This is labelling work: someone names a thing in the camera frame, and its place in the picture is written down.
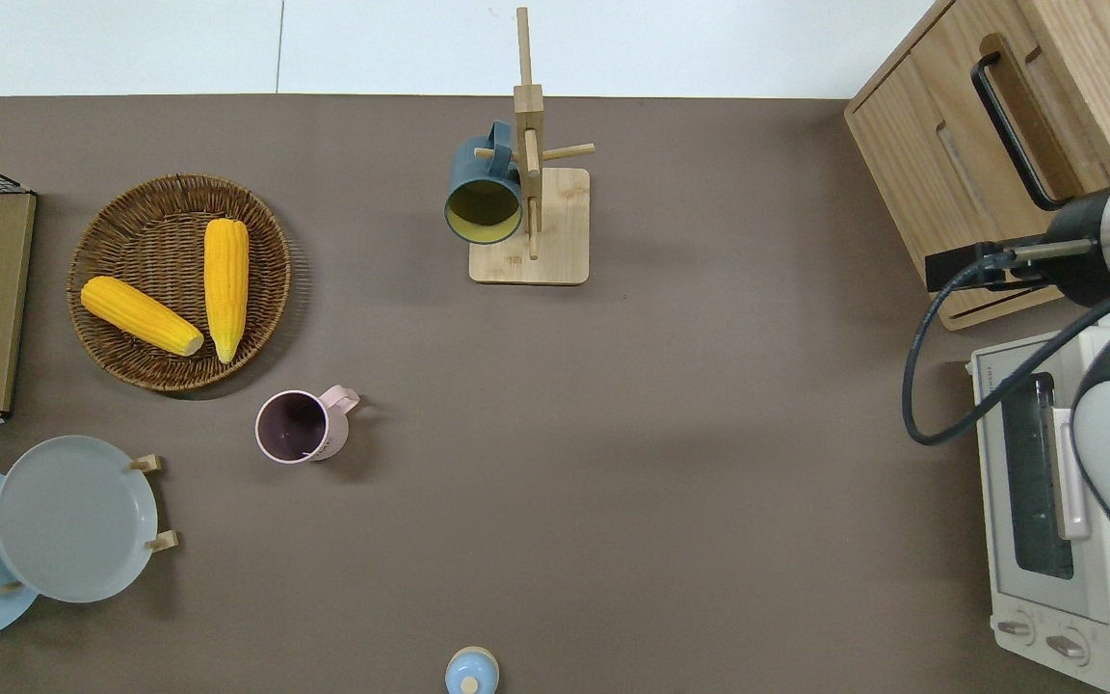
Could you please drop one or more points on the yellow corn cob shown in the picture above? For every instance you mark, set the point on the yellow corn cob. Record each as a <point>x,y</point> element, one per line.
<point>226,284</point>
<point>141,315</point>

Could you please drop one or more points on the wooden plate rack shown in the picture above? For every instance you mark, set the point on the wooden plate rack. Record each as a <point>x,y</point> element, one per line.
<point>162,541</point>

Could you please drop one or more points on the white toaster oven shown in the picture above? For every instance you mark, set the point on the white toaster oven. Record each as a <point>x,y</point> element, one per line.
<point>1017,578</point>

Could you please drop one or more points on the wooden mug tree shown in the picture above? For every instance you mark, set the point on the wooden mug tree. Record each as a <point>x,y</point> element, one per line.
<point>555,260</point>

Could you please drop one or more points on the pink mug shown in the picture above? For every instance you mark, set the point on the pink mug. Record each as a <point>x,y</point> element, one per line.
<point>300,429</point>

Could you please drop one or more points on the brown wicker basket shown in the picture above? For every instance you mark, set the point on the brown wicker basket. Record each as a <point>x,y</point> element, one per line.
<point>150,222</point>

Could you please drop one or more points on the brown table mat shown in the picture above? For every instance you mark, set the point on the brown table mat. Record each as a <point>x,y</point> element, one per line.
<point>613,434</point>

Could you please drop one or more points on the dark blue mug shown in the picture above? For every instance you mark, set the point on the dark blue mug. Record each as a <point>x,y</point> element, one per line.
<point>483,198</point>

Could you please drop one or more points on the grey plate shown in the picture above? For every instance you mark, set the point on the grey plate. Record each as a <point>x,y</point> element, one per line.
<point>73,520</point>

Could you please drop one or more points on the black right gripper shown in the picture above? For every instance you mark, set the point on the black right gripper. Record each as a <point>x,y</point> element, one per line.
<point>1008,268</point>

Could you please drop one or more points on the wooden cabinet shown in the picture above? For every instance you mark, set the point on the wooden cabinet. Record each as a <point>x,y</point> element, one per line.
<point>931,154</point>

